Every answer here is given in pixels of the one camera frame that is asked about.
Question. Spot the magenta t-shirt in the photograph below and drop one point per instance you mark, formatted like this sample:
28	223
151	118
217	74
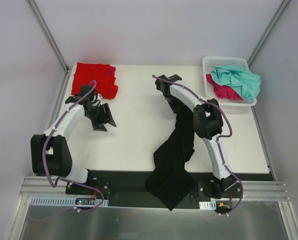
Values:
223	91

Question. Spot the teal t-shirt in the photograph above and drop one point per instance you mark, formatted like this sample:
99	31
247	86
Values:
240	79

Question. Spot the black daisy t-shirt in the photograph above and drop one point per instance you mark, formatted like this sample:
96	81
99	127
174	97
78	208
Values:
173	160

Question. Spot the aluminium frame post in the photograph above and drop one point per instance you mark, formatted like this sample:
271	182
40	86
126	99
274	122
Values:
268	30
47	33

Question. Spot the right aluminium frame post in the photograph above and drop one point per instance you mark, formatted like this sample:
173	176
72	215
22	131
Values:
268	30

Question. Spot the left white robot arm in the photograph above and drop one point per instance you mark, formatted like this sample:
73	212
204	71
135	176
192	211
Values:
50	152

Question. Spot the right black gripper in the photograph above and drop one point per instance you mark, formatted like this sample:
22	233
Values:
180	107

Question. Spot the left white cable duct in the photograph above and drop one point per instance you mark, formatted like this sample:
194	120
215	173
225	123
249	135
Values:
57	201

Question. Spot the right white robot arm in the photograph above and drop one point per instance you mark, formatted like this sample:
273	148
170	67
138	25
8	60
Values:
209	123

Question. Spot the left aluminium frame post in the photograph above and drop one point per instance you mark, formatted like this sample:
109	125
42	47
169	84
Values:
47	33

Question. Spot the folded pink t-shirt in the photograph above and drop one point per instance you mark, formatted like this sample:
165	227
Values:
112	71

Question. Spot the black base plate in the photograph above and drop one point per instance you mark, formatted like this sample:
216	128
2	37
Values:
137	200

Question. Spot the right white cable duct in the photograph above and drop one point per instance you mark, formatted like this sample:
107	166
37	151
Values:
207	205

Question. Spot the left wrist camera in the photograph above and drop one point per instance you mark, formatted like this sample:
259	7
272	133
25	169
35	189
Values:
98	97

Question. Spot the white cable duct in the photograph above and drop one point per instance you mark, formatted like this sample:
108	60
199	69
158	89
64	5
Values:
207	205
57	201

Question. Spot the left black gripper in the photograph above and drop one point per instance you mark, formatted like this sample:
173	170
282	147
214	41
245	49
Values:
104	116

